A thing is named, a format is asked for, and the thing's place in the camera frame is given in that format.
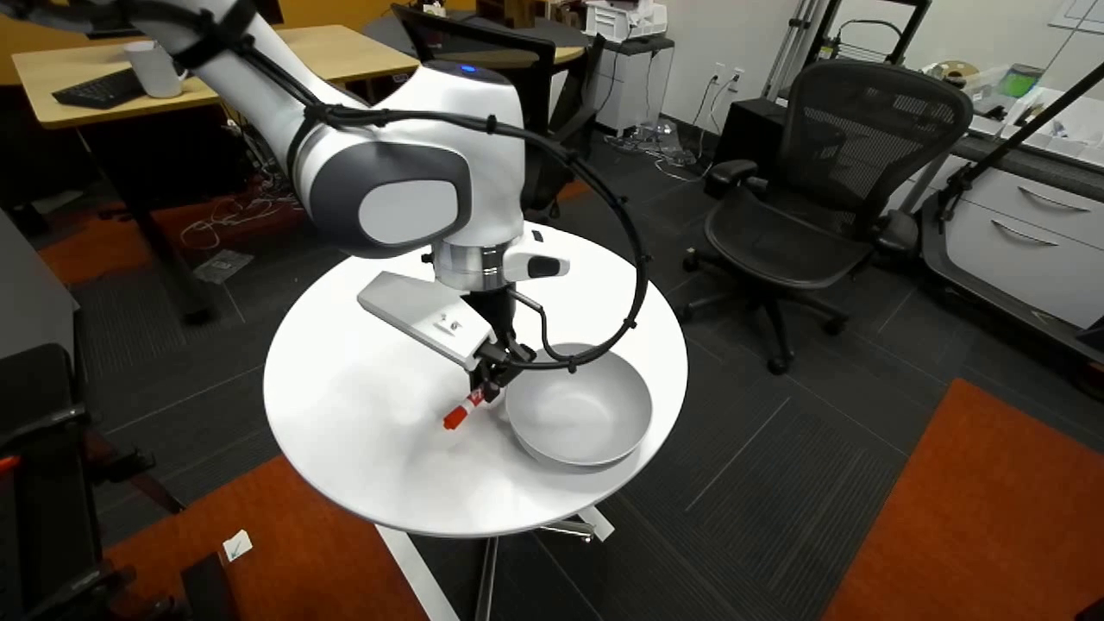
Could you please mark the white table base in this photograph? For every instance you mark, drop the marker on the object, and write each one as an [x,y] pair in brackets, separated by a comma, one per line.
[416,574]

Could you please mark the black mesh office chair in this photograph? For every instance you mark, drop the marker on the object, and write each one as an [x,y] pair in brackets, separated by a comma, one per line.
[848,155]

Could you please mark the white round bowl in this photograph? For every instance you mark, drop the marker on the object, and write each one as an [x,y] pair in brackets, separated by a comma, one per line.
[588,416]

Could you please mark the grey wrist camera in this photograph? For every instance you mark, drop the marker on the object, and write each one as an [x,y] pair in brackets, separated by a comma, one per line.
[431,310]

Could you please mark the white printer box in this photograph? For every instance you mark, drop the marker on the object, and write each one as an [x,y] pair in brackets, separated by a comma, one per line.
[626,19]

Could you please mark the green and white device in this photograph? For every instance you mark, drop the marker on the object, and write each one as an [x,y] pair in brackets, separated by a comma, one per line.
[1018,79]

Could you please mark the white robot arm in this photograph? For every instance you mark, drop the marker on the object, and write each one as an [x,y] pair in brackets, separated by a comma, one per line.
[390,175]

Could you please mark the small white paper tag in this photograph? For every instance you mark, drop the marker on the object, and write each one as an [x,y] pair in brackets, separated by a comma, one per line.
[238,547]

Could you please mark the black laptop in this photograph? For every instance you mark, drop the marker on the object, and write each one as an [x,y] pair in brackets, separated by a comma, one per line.
[98,91]

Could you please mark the black padded office chair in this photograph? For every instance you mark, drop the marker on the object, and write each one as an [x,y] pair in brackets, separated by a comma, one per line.
[555,79]

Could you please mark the light wooden desk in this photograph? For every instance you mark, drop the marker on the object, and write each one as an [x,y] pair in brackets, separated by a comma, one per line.
[346,54]

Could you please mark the white drawer cabinet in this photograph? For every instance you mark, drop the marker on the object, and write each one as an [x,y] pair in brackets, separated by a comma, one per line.
[1022,246]

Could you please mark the white mug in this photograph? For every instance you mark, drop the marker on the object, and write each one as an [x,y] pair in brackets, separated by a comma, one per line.
[157,70]

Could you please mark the red marker pen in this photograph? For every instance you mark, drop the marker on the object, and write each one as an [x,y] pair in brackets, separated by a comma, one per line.
[459,416]

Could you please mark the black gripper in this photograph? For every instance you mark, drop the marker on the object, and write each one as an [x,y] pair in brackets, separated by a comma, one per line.
[494,315]

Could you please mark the black slanted stand pole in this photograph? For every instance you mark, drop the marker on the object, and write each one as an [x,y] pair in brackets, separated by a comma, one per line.
[1018,140]

